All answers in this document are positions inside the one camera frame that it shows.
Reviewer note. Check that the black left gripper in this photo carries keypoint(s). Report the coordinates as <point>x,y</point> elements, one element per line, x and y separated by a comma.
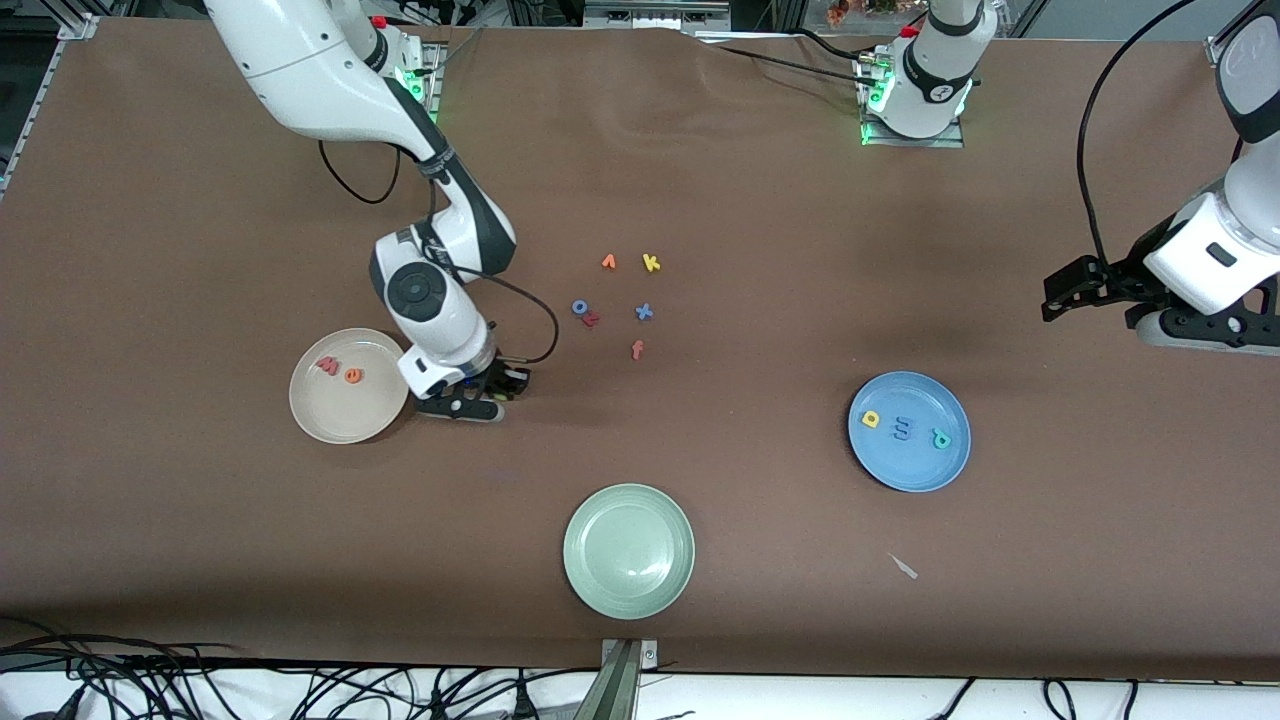
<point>1124,273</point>

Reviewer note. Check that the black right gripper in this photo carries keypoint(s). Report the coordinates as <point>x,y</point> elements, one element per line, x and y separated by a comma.
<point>499,378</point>

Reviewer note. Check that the pink foam letter w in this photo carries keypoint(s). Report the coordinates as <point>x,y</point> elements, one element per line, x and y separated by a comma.
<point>328,365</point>

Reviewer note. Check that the blue foam letter m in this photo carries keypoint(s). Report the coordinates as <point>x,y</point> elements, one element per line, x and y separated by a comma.
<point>902,430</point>

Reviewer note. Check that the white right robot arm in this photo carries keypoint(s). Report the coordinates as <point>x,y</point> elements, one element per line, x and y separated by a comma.
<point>310,70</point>

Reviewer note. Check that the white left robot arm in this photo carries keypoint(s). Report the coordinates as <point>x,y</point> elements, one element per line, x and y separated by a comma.
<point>1250,200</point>

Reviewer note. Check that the beige brown plate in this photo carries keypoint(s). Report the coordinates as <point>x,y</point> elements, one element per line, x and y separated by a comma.
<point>340,415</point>

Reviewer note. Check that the green plate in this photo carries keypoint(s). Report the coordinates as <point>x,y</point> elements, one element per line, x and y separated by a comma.
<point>629,551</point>

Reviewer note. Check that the blue plate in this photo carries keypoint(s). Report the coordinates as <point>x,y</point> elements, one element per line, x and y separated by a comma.
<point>915,465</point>

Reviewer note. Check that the white paper scrap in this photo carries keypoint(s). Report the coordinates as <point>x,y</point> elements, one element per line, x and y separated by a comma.
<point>905,567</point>

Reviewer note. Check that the brown table cover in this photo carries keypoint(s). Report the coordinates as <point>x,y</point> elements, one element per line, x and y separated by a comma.
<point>200,550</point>

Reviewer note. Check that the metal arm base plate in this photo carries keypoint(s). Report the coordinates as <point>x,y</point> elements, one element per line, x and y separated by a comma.
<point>880,141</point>
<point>436,80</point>

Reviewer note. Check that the aluminium frame rail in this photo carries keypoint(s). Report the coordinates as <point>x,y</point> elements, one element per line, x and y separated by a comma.
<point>1214,48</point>
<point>75,25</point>

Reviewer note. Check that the aluminium camera mount profile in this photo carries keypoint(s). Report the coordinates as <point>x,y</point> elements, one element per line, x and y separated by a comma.
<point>620,690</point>

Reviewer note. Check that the grey metal frame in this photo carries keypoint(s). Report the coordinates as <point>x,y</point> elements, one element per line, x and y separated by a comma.
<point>650,15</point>

